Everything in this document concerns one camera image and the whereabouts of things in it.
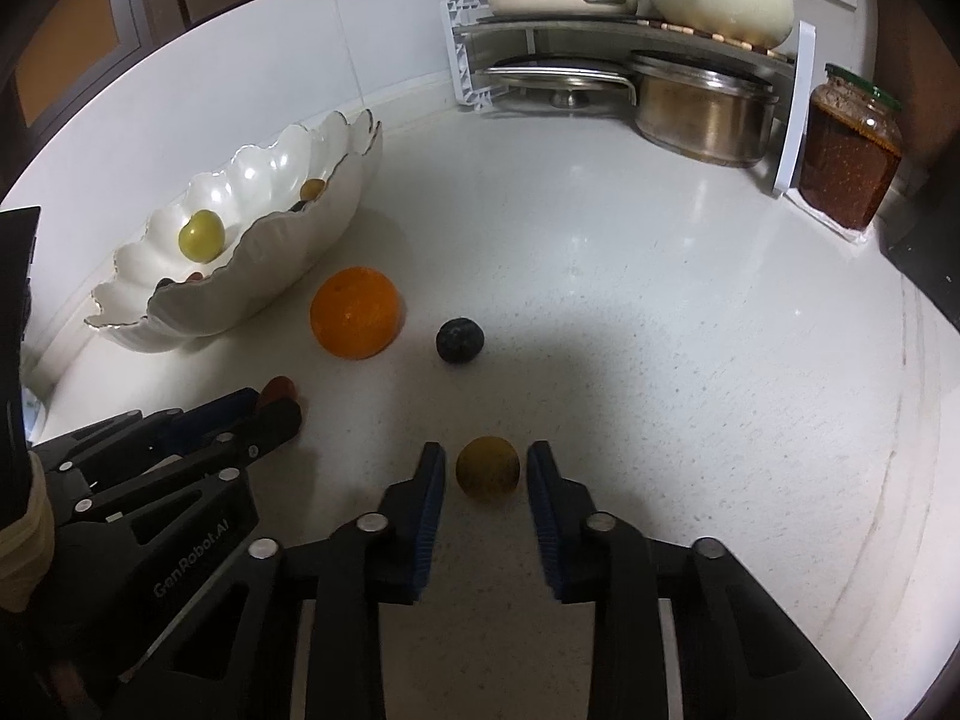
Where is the dark round fruit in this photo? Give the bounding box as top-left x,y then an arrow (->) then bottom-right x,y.
436,317 -> 485,365

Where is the grey corner shelf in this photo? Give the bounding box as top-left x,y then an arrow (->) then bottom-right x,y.
448,0 -> 818,196

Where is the flat steel lid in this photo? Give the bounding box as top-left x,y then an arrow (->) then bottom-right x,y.
476,52 -> 638,110

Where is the green round fruit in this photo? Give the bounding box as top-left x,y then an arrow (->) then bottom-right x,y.
178,210 -> 226,260

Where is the white scalloped bowl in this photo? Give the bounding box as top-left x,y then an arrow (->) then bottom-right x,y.
84,109 -> 385,353

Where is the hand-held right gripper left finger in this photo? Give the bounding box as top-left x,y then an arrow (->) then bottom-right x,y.
124,441 -> 449,720

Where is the glass sauce jar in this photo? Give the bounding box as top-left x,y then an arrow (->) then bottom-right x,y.
796,64 -> 905,232

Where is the wooden bead trivet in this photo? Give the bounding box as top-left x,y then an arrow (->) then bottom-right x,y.
649,15 -> 796,61

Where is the person's left hand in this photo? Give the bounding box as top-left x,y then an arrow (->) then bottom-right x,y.
0,457 -> 56,613

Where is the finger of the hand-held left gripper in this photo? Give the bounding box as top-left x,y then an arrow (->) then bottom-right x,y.
30,388 -> 260,467
51,399 -> 303,524

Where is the yellow-brown round fruit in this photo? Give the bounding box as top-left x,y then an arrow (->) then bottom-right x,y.
455,435 -> 521,500

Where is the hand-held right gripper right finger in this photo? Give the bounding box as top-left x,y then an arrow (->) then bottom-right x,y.
526,439 -> 852,720

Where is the orange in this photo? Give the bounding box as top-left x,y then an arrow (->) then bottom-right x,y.
310,265 -> 401,359

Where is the stainless steel pot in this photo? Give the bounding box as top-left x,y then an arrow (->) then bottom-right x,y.
626,49 -> 781,168

